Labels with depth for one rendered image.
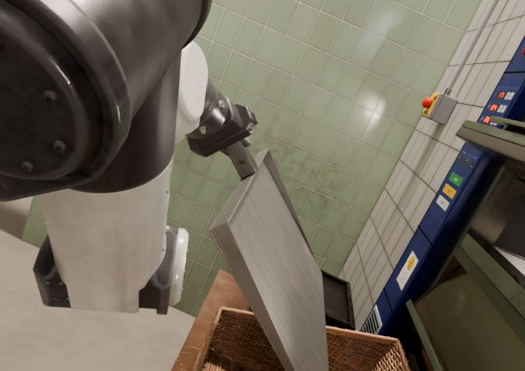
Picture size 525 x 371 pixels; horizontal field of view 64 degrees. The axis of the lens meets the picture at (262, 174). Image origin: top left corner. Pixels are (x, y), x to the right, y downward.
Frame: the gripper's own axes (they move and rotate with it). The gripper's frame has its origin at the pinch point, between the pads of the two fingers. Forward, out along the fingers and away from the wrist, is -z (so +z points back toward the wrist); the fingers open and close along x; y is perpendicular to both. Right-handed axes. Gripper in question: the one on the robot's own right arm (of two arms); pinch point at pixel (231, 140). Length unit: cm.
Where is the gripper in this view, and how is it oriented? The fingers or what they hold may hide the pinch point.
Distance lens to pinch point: 76.6
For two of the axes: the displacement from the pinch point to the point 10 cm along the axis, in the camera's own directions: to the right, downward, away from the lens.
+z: -3.5, -3.2, -8.8
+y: 3.1, 8.5, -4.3
